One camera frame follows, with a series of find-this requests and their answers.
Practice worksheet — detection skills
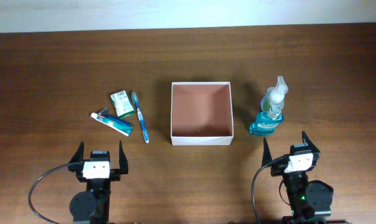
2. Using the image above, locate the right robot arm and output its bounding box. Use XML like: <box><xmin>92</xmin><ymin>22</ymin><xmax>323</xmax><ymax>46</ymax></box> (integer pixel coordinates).
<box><xmin>261</xmin><ymin>131</ymin><xmax>334</xmax><ymax>224</ymax></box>

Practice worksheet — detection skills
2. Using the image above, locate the blue mouthwash bottle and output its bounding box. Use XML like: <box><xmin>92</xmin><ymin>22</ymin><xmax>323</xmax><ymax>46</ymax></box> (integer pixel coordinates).
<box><xmin>249</xmin><ymin>111</ymin><xmax>284</xmax><ymax>136</ymax></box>

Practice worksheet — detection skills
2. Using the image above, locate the green white toothpaste tube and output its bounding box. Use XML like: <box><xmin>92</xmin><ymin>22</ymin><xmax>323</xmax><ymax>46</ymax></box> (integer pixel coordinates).
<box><xmin>90</xmin><ymin>113</ymin><xmax>133</xmax><ymax>136</ymax></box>

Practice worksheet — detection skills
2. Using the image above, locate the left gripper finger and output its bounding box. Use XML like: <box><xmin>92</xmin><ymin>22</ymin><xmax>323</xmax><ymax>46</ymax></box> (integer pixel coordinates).
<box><xmin>119</xmin><ymin>141</ymin><xmax>128</xmax><ymax>174</ymax></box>
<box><xmin>69</xmin><ymin>141</ymin><xmax>84</xmax><ymax>163</ymax></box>

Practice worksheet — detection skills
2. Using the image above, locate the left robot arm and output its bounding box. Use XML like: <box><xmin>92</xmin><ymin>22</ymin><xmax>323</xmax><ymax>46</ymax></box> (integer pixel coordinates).
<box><xmin>68</xmin><ymin>142</ymin><xmax>128</xmax><ymax>224</ymax></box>

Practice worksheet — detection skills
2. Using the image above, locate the blue white toothbrush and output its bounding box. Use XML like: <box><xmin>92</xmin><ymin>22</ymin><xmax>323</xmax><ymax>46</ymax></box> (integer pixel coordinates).
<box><xmin>131</xmin><ymin>92</ymin><xmax>149</xmax><ymax>143</ymax></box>

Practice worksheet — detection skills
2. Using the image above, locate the green white soap box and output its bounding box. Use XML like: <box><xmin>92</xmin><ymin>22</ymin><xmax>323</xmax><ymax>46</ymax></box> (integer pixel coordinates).
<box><xmin>110</xmin><ymin>90</ymin><xmax>134</xmax><ymax>119</ymax></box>

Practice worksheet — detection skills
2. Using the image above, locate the white cardboard box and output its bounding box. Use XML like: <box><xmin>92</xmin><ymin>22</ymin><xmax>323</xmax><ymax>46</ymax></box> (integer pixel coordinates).
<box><xmin>170</xmin><ymin>82</ymin><xmax>234</xmax><ymax>146</ymax></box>

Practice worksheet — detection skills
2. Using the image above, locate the clear spray bottle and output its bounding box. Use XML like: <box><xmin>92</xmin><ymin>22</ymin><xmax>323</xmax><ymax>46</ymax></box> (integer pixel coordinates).
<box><xmin>260</xmin><ymin>76</ymin><xmax>288</xmax><ymax>112</ymax></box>

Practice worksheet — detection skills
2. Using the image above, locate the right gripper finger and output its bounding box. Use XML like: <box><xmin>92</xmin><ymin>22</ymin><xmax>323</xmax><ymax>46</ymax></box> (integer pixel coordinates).
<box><xmin>301</xmin><ymin>131</ymin><xmax>320</xmax><ymax>154</ymax></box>
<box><xmin>261</xmin><ymin>137</ymin><xmax>273</xmax><ymax>167</ymax></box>

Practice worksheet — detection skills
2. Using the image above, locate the blue disposable razor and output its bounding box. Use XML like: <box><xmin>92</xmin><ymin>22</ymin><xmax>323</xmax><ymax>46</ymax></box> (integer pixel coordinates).
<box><xmin>99</xmin><ymin>108</ymin><xmax>132</xmax><ymax>127</ymax></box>

